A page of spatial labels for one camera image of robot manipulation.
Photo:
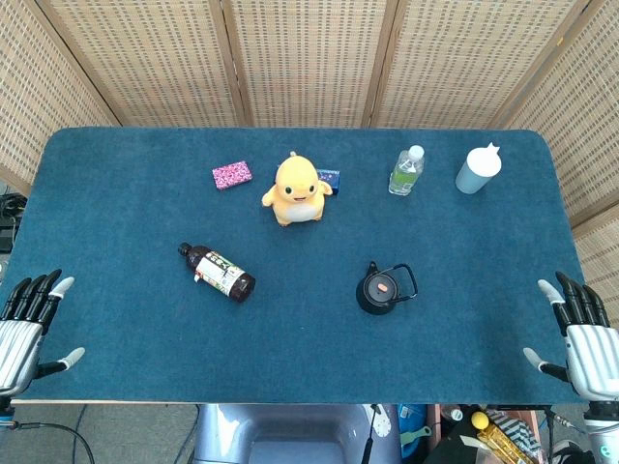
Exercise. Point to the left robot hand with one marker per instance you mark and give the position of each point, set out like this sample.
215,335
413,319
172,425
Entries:
17,338

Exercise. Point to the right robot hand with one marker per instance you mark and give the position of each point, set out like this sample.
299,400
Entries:
592,353

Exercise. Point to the black round lid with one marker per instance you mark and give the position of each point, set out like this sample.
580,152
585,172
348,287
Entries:
382,288

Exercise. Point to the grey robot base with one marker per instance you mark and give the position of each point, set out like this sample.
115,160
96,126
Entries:
290,435

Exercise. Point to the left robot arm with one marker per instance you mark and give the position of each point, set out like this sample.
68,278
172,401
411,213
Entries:
5,411

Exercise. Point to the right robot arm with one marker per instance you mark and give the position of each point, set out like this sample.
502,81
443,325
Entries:
602,430

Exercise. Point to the black kettle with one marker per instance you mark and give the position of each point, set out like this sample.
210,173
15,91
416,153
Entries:
370,307

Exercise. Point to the black equipment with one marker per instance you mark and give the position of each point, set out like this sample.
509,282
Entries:
9,217

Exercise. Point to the yellow packaged item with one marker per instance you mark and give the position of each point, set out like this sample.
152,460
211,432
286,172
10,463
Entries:
503,442

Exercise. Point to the yellow ball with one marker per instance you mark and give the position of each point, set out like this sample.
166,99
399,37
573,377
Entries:
479,419

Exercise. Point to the light blue cup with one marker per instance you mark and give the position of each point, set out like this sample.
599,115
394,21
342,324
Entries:
468,181

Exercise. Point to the dark brown tea bottle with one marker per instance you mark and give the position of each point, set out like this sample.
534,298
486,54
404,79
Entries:
222,275

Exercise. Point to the white paper in cup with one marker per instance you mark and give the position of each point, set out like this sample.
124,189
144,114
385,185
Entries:
483,162

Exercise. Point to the clear water bottle green label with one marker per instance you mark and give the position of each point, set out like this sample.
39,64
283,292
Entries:
406,174

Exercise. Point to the pink patterned box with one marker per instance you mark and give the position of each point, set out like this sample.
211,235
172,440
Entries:
232,175

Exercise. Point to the blue table cloth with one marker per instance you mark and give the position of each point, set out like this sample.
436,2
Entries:
309,348

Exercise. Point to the dark blue box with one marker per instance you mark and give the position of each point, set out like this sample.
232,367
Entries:
332,180

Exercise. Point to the yellow plush dinosaur toy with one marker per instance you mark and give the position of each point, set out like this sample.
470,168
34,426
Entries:
297,193

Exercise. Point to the woven folding screen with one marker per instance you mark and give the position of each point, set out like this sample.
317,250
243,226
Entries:
309,58

